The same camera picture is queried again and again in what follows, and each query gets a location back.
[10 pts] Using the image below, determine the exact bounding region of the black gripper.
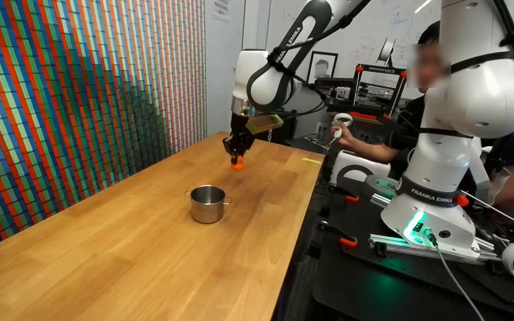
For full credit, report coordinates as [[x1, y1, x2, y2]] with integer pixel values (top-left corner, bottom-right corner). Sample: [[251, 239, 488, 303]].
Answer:
[[221, 111, 256, 164]]

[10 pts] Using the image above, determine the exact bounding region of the white VR controller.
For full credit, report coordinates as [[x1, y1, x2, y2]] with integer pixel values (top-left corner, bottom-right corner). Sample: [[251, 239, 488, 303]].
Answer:
[[328, 111, 354, 144]]

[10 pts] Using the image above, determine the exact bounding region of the person's right forearm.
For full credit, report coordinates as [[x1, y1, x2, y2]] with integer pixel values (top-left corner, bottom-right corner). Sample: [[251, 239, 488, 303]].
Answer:
[[354, 134, 404, 164]]

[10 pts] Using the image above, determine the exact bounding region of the person's left forearm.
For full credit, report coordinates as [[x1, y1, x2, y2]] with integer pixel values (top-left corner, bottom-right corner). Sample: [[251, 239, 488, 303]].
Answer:
[[490, 162, 514, 209]]

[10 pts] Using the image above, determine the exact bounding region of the small steel pot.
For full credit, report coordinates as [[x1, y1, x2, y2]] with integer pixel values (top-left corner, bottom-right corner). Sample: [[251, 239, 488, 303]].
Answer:
[[187, 182, 231, 226]]

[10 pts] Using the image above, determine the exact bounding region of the person's right hand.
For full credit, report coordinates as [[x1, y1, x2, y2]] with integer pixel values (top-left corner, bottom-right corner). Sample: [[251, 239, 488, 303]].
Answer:
[[333, 123, 362, 153]]

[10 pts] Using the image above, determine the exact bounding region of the black carry case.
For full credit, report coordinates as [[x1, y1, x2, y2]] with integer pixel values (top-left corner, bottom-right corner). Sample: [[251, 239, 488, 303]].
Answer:
[[267, 111, 297, 144]]

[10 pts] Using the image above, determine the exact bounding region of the black framed portrait picture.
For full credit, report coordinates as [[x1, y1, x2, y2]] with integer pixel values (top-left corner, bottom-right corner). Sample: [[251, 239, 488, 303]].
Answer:
[[304, 50, 340, 86]]

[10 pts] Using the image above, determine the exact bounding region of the orange black 3D printer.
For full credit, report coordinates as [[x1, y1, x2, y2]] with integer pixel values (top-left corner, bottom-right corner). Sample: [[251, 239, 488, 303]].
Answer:
[[351, 61, 412, 112]]

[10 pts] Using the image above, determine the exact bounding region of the grey filament spool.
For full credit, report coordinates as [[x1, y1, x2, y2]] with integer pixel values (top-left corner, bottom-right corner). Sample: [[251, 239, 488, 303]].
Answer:
[[376, 37, 397, 64]]

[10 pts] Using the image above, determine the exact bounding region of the whiteboard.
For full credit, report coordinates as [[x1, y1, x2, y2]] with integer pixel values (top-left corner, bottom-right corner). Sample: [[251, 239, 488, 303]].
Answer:
[[262, 0, 514, 103]]

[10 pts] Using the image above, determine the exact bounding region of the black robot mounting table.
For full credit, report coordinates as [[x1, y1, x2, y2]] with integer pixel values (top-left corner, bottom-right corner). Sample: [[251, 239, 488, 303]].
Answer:
[[279, 135, 514, 321]]

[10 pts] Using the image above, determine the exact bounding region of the gold wrist camera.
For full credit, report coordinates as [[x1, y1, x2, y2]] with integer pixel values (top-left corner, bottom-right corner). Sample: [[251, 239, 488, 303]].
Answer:
[[244, 112, 285, 137]]

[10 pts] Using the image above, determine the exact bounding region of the orange handled clamp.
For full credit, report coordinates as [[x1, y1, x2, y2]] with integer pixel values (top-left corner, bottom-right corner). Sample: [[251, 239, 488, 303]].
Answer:
[[317, 219, 360, 251], [326, 184, 362, 205]]

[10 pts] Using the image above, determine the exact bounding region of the white box with black handle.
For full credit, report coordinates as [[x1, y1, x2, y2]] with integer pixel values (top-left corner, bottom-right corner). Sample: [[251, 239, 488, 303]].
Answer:
[[328, 148, 392, 189]]

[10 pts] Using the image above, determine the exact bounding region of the paper sheet on wall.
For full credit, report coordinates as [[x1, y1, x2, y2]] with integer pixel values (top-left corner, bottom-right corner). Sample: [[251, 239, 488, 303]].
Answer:
[[210, 0, 231, 23]]

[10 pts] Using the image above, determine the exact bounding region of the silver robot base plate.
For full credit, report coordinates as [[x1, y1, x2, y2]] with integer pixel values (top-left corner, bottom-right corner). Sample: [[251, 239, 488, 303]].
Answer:
[[367, 230, 503, 264]]

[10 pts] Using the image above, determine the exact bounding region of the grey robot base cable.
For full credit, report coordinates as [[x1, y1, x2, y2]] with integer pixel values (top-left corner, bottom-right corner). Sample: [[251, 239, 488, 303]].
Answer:
[[426, 234, 485, 321]]

